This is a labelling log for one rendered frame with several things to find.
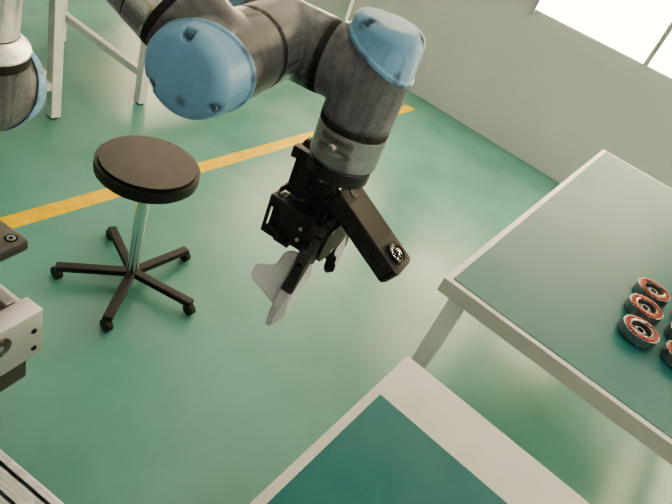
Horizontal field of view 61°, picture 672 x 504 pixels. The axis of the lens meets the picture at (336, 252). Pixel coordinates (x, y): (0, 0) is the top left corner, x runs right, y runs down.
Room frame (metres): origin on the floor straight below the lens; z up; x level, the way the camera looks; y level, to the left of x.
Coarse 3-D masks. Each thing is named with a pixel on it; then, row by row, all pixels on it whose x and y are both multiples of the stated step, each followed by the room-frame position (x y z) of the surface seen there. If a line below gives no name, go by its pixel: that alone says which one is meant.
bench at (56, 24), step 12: (60, 0) 2.38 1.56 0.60; (60, 12) 2.39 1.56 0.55; (48, 24) 2.38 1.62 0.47; (60, 24) 2.39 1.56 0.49; (48, 36) 2.38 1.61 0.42; (60, 36) 2.39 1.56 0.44; (48, 48) 2.38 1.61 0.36; (60, 48) 2.39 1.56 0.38; (48, 60) 2.38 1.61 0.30; (60, 60) 2.40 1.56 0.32; (48, 72) 2.38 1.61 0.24; (60, 72) 2.40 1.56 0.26; (48, 84) 2.35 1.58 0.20; (60, 84) 2.40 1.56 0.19; (48, 96) 2.38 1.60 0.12; (60, 96) 2.40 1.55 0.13; (48, 108) 2.37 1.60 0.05; (60, 108) 2.41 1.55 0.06
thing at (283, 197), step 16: (304, 144) 0.58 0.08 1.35; (304, 160) 0.55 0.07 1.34; (304, 176) 0.55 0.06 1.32; (320, 176) 0.53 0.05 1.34; (336, 176) 0.53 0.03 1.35; (368, 176) 0.55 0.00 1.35; (304, 192) 0.55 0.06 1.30; (320, 192) 0.55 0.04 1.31; (336, 192) 0.57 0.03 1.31; (288, 208) 0.53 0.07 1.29; (304, 208) 0.54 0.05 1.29; (320, 208) 0.55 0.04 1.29; (272, 224) 0.55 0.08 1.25; (288, 224) 0.54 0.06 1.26; (304, 224) 0.53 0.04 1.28; (320, 224) 0.53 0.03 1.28; (336, 224) 0.54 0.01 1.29; (288, 240) 0.53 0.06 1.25; (304, 240) 0.53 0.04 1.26; (336, 240) 0.55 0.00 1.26; (320, 256) 0.52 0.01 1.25
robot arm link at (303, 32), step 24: (240, 0) 0.55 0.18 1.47; (264, 0) 0.53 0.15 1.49; (288, 0) 0.56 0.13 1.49; (288, 24) 0.51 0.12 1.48; (312, 24) 0.55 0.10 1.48; (336, 24) 0.55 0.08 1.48; (288, 48) 0.50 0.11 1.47; (312, 48) 0.53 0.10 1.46; (288, 72) 0.51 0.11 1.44; (312, 72) 0.53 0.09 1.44
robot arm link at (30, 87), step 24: (0, 0) 0.61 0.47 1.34; (0, 24) 0.61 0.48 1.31; (0, 48) 0.61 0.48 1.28; (24, 48) 0.65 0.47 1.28; (0, 72) 0.60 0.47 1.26; (24, 72) 0.64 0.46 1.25; (0, 96) 0.61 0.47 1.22; (24, 96) 0.64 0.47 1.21; (0, 120) 0.61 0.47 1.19; (24, 120) 0.65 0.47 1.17
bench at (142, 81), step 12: (348, 0) 4.47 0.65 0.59; (348, 12) 4.48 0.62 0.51; (72, 24) 3.11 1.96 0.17; (84, 24) 3.12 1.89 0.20; (96, 36) 3.04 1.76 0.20; (108, 48) 2.97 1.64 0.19; (144, 48) 2.84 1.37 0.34; (120, 60) 2.93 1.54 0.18; (132, 60) 2.93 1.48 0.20; (144, 72) 2.85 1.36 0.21; (144, 84) 2.86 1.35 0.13; (144, 96) 2.87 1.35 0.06
